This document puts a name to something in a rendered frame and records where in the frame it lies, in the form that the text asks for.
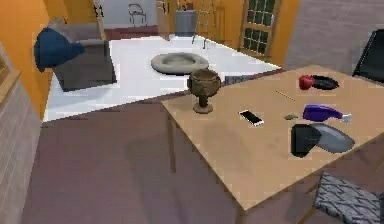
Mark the grey round pet pad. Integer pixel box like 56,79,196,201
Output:
150,52,210,76

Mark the brown goblet vase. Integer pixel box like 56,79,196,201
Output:
187,68,222,115

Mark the light wooden table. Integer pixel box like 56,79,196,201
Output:
161,64,384,224

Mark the white-edged black phone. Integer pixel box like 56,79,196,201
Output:
238,109,265,128

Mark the grey bin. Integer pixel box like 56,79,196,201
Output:
174,9,198,38

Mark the wooden ladder shelf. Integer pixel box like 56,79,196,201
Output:
191,0,226,50

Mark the thin wooden pencil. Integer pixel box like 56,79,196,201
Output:
275,89,297,102

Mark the wooden glazed door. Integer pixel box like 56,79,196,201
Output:
238,0,283,60

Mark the black box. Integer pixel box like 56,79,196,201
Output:
290,123,323,159

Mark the red mug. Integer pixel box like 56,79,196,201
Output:
298,74,316,91

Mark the dark grey armchair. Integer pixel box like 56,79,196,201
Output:
47,18,118,93

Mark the purple spray bottle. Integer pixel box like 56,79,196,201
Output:
302,103,353,125

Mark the black plate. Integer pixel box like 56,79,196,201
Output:
310,75,340,91

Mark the dark blue cushion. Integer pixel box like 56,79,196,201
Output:
33,27,86,74

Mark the grey patterned chair cushion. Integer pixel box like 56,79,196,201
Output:
312,171,384,224

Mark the black chair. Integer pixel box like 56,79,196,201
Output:
352,28,384,84

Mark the wooden framed picture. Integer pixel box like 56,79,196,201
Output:
0,41,22,107

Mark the thin wire-frame stool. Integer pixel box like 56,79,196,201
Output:
127,3,148,28

